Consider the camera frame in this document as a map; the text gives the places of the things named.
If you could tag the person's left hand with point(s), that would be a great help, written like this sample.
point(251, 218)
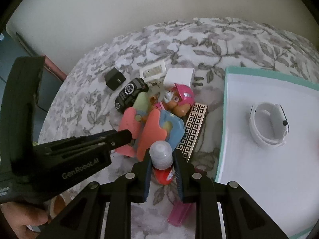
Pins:
point(19, 217)

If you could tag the coral blue foam toy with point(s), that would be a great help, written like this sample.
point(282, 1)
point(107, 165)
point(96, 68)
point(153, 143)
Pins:
point(132, 121)
point(160, 125)

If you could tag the magenta translucent stick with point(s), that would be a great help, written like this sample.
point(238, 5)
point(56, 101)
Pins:
point(179, 213)

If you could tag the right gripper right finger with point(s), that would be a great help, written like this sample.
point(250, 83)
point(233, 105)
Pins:
point(222, 210)

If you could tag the white smartwatch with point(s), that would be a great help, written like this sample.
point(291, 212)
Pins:
point(268, 125)

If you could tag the white wall charger plug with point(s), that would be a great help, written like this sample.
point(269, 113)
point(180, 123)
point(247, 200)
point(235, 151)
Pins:
point(182, 76)

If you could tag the pink pup toy figure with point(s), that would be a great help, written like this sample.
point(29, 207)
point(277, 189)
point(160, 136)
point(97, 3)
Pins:
point(178, 100)

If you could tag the floral grey white blanket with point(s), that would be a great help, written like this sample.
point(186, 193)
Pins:
point(84, 105)

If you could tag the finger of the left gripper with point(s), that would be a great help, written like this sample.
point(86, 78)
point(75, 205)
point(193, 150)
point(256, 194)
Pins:
point(113, 139)

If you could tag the small black cube adapter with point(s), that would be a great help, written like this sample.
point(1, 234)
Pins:
point(114, 79)

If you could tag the black toy car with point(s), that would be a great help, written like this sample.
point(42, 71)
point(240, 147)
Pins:
point(126, 98)

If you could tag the white rectangular frame piece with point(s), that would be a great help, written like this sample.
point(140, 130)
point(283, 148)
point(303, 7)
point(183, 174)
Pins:
point(153, 72)

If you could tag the gold greek-key lighter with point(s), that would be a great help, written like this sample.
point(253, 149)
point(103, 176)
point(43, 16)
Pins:
point(193, 126)

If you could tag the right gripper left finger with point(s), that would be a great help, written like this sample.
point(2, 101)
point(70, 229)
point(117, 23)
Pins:
point(103, 210)

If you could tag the red stain remover bottle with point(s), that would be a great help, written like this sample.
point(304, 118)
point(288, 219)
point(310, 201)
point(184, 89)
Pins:
point(162, 161)

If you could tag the teal shallow tray box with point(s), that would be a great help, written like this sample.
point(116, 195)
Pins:
point(283, 180)

